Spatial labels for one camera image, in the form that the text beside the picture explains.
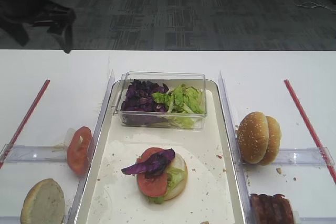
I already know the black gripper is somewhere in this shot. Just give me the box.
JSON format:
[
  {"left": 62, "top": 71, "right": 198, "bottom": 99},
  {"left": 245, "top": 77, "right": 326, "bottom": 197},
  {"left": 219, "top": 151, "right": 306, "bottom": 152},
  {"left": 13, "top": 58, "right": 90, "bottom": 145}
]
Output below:
[{"left": 33, "top": 1, "right": 76, "bottom": 54}]

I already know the purple cabbage leaf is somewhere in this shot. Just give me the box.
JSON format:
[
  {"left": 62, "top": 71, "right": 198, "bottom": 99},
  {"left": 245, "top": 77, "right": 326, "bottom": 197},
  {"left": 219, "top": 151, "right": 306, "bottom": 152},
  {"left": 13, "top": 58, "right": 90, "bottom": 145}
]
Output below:
[{"left": 121, "top": 148, "right": 175, "bottom": 178}]

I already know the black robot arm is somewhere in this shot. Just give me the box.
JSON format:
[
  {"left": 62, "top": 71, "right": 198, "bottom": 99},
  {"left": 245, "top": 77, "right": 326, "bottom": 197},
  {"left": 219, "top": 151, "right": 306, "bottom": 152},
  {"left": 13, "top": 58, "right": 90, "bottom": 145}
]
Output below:
[{"left": 1, "top": 0, "right": 76, "bottom": 54}]

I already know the standing tomato slices left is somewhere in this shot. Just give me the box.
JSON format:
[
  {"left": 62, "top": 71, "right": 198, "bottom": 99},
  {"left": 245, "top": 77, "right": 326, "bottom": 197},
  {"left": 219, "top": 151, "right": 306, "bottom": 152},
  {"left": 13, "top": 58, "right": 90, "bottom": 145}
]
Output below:
[{"left": 67, "top": 126, "right": 92, "bottom": 176}]

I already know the green lettuce pile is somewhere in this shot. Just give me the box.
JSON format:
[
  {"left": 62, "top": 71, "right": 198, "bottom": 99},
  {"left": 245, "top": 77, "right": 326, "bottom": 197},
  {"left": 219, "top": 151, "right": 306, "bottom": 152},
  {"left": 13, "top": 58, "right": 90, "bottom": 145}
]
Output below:
[{"left": 152, "top": 84, "right": 205, "bottom": 129}]

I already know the upper tomato slice on bun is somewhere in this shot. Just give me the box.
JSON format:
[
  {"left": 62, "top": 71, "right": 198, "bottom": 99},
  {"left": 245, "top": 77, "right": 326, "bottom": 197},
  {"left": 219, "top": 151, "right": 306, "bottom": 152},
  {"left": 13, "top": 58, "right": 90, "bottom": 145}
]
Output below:
[{"left": 137, "top": 147, "right": 175, "bottom": 164}]

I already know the tomato slice on bun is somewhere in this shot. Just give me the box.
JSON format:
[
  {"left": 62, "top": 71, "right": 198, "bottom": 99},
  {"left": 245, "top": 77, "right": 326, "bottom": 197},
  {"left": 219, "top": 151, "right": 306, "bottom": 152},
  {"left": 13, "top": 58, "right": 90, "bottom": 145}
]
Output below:
[
  {"left": 137, "top": 172, "right": 168, "bottom": 197},
  {"left": 137, "top": 147, "right": 175, "bottom": 164}
]

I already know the lower tomato slice on bun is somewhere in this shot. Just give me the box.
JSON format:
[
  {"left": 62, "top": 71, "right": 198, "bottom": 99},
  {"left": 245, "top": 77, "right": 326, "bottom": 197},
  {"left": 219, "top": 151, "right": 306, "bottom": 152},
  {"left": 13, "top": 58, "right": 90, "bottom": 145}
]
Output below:
[{"left": 137, "top": 172, "right": 168, "bottom": 197}]

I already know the lettuce leaf on bun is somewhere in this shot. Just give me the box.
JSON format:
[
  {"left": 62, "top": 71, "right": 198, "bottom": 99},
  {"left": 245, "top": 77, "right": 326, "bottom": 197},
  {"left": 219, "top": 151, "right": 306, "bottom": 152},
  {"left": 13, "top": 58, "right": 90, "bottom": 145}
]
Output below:
[{"left": 135, "top": 155, "right": 186, "bottom": 205}]

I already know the bacon meat stack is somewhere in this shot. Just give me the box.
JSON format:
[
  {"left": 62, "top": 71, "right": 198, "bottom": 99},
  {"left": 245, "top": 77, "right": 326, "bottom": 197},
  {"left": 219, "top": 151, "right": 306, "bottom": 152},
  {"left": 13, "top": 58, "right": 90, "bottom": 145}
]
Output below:
[{"left": 249, "top": 194, "right": 295, "bottom": 224}]

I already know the purple cabbage pile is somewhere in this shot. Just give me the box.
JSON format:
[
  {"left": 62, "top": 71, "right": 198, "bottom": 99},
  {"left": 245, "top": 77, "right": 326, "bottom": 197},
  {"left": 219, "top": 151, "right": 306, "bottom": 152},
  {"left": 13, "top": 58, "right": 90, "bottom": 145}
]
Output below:
[{"left": 121, "top": 79, "right": 169, "bottom": 113}]

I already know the white onion piece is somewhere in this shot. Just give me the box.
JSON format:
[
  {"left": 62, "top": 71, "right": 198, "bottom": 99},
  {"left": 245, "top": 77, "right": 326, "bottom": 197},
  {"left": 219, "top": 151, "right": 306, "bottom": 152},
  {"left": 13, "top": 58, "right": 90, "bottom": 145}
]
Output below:
[{"left": 64, "top": 128, "right": 76, "bottom": 147}]

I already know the clear plastic salad container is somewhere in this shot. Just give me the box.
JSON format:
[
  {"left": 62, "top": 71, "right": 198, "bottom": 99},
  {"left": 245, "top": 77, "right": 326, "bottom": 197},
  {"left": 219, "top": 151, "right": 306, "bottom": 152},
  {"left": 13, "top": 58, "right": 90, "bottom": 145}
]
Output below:
[{"left": 113, "top": 72, "right": 207, "bottom": 129}]

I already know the upper left clear holder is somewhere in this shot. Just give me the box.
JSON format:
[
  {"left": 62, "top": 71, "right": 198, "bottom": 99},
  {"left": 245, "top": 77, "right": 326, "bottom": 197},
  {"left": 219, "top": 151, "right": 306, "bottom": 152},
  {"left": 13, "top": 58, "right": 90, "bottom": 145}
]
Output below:
[{"left": 1, "top": 144, "right": 67, "bottom": 163}]

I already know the clear holder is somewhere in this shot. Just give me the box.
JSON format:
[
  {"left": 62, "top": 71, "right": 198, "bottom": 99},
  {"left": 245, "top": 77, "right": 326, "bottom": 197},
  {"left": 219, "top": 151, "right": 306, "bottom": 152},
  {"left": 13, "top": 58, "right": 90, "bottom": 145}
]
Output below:
[
  {"left": 0, "top": 215, "right": 69, "bottom": 224},
  {"left": 272, "top": 147, "right": 335, "bottom": 167},
  {"left": 293, "top": 211, "right": 336, "bottom": 224},
  {"left": 1, "top": 144, "right": 67, "bottom": 163}
]

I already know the left red strip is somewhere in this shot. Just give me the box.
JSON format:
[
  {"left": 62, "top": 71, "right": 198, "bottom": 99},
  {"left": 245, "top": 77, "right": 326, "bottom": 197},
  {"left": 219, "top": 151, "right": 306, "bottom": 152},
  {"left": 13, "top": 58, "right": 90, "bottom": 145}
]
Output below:
[{"left": 0, "top": 80, "right": 50, "bottom": 168}]

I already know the red strip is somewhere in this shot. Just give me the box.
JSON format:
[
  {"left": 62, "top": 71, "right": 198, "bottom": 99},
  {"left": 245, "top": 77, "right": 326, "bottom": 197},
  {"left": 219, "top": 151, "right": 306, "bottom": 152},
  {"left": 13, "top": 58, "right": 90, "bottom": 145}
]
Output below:
[
  {"left": 0, "top": 80, "right": 50, "bottom": 168},
  {"left": 284, "top": 79, "right": 335, "bottom": 182}
]

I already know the bun half cut side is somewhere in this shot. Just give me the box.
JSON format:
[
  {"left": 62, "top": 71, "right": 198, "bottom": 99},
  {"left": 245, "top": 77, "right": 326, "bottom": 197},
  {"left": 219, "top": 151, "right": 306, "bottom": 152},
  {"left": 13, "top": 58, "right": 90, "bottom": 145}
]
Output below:
[{"left": 20, "top": 178, "right": 65, "bottom": 224}]

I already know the left long clear divider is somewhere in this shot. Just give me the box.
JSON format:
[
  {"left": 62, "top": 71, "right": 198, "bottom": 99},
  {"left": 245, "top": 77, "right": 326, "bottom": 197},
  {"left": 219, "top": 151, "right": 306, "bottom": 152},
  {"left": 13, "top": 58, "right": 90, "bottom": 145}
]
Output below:
[{"left": 66, "top": 72, "right": 115, "bottom": 223}]

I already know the long clear divider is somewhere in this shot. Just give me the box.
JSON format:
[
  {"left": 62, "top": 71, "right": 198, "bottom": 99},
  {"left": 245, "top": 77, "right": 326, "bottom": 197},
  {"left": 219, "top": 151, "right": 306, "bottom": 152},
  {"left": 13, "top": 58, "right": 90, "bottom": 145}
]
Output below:
[
  {"left": 218, "top": 71, "right": 256, "bottom": 223},
  {"left": 66, "top": 72, "right": 115, "bottom": 223}
]

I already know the right long clear divider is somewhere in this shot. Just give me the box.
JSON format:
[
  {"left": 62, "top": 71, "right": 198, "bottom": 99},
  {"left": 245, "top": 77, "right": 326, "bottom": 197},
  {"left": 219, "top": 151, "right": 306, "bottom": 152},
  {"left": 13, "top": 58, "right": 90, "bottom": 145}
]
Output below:
[{"left": 218, "top": 71, "right": 256, "bottom": 223}]

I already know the lower left clear holder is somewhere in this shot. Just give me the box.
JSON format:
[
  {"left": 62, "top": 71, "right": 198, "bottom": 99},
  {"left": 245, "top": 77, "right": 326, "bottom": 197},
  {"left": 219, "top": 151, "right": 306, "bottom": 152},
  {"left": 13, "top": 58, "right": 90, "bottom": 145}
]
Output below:
[{"left": 0, "top": 215, "right": 69, "bottom": 224}]

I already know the front sesame bun top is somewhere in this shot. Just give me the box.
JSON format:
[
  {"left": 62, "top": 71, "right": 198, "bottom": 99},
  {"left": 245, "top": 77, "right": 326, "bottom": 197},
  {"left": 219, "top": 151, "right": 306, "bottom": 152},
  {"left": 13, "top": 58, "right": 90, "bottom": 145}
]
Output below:
[{"left": 237, "top": 112, "right": 269, "bottom": 164}]

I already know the white metal tray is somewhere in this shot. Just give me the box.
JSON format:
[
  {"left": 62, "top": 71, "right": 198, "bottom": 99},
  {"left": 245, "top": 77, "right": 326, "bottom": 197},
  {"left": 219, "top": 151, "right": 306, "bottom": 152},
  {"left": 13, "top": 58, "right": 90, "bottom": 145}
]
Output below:
[{"left": 76, "top": 80, "right": 244, "bottom": 223}]

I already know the rear bun top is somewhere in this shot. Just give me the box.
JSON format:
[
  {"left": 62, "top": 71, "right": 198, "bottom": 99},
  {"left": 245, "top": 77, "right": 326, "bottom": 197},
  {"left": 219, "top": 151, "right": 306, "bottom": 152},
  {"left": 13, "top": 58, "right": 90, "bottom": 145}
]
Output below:
[{"left": 259, "top": 116, "right": 281, "bottom": 166}]

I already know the right red strip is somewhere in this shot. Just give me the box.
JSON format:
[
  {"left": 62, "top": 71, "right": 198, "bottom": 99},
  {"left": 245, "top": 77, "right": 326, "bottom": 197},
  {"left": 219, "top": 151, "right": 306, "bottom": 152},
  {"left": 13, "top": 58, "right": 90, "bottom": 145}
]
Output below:
[{"left": 284, "top": 79, "right": 335, "bottom": 182}]

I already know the upper right clear holder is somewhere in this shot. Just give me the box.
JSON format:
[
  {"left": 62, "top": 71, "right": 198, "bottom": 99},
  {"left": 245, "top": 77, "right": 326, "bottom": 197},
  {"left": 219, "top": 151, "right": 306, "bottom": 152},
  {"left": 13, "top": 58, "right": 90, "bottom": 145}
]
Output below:
[{"left": 272, "top": 147, "right": 335, "bottom": 167}]

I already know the lower right clear holder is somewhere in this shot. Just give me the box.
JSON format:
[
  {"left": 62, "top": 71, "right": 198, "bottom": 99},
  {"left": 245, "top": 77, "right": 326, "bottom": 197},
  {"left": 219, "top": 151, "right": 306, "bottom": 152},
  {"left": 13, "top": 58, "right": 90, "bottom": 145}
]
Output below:
[{"left": 293, "top": 211, "right": 336, "bottom": 224}]

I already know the white cable on floor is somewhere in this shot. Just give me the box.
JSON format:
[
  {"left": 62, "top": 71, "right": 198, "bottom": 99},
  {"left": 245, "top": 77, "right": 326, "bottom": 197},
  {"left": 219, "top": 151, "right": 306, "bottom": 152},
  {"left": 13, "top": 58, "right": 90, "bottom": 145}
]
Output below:
[{"left": 293, "top": 0, "right": 336, "bottom": 14}]

